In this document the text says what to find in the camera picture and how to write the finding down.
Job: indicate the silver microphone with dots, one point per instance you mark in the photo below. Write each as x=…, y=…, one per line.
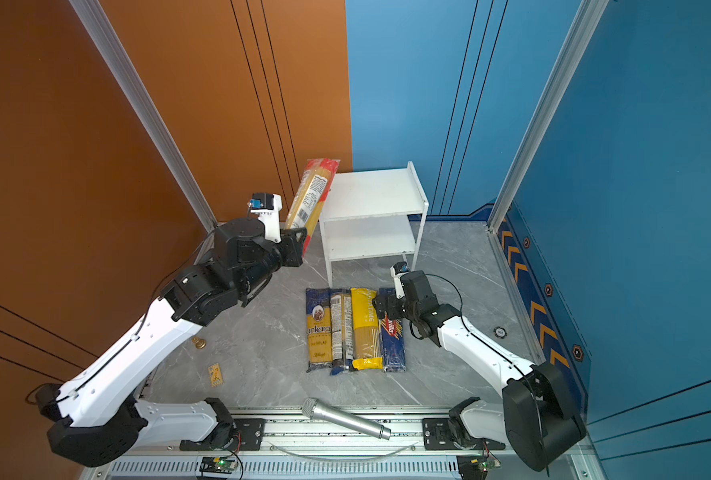
x=316, y=409

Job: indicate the white two-tier metal shelf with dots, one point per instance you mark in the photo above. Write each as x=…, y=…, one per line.
x=372, y=214

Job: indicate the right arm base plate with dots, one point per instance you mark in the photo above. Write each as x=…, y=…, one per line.
x=446, y=434

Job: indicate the right circuit board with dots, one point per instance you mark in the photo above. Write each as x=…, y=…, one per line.
x=473, y=468

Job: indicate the blue yellow spaghetti bag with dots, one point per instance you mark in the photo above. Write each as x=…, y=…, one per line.
x=319, y=328

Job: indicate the small brass bell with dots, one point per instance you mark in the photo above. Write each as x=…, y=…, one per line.
x=199, y=343

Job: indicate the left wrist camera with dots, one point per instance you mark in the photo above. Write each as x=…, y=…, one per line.
x=267, y=208

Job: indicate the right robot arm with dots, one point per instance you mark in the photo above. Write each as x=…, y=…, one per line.
x=538, y=419

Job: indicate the clear label spaghetti bag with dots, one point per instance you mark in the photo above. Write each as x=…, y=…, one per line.
x=343, y=344

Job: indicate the red spaghetti bag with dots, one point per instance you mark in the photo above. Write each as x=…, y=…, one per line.
x=311, y=196

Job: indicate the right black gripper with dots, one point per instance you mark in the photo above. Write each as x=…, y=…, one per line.
x=390, y=300

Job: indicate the aluminium front rail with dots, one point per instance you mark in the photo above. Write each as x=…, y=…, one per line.
x=295, y=447

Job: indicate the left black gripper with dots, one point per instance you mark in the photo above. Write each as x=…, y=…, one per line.
x=293, y=251

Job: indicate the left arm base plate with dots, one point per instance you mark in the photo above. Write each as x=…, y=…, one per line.
x=244, y=434

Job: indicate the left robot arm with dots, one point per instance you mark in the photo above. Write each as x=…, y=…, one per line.
x=96, y=416

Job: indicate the blue Barilla spaghetti box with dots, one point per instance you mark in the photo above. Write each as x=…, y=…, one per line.
x=391, y=334

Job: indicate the small yellow card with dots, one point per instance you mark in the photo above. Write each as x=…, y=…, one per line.
x=215, y=375

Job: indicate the left green circuit board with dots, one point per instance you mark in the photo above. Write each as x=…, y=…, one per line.
x=220, y=467

